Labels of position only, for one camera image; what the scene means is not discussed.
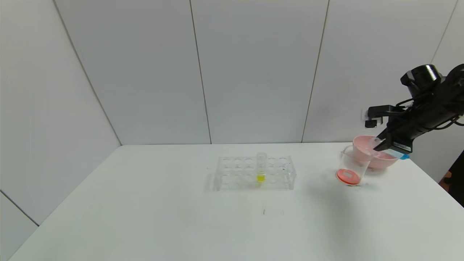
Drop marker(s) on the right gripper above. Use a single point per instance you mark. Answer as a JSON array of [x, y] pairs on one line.
[[399, 144]]

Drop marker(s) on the test tube with blue pigment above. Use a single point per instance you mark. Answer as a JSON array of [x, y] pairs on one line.
[[398, 155]]

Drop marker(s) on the test tube with yellow pigment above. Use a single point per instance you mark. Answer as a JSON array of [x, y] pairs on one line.
[[261, 170]]

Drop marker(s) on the clear plastic test tube rack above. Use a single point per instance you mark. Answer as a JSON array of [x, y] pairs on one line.
[[235, 174]]

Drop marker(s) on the pink plastic bowl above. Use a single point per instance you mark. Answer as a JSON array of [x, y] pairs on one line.
[[362, 148]]

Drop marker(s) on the clear glass beaker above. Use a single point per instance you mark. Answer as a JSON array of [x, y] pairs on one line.
[[353, 166]]

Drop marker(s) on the black object beside table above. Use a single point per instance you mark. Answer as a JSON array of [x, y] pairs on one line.
[[459, 188]]

